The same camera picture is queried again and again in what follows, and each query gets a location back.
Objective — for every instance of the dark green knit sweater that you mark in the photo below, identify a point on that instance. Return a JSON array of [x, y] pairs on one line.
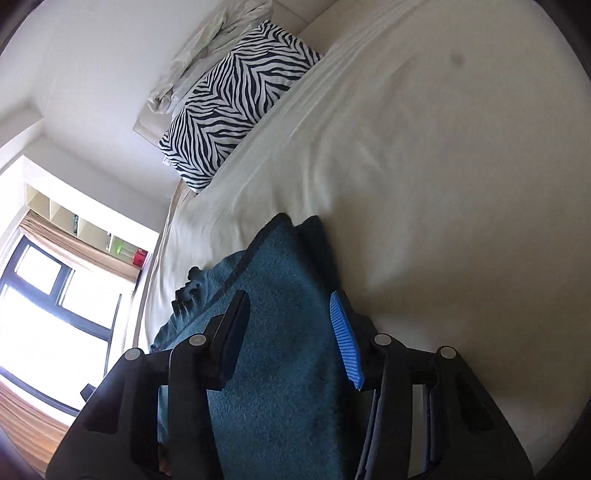
[[277, 323]]

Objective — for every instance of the green lamp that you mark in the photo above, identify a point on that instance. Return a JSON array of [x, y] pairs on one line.
[[118, 248]]

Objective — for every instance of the folded white duvet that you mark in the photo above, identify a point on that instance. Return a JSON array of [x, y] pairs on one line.
[[194, 60]]

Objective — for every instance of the zebra print pillow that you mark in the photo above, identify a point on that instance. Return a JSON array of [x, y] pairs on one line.
[[231, 101]]

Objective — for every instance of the white built-in bookshelf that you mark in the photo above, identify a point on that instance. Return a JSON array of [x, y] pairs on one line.
[[60, 210]]

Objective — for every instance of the red box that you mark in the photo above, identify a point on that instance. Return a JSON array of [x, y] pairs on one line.
[[141, 257]]

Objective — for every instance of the black framed window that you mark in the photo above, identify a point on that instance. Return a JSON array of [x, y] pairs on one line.
[[46, 300]]

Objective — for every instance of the beige curtain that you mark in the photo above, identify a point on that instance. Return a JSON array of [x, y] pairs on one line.
[[83, 247], [27, 424]]

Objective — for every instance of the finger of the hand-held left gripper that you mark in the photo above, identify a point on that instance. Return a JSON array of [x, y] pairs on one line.
[[235, 341], [346, 341]]

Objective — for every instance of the bed with beige sheet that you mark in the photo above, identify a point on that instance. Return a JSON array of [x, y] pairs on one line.
[[415, 161]]

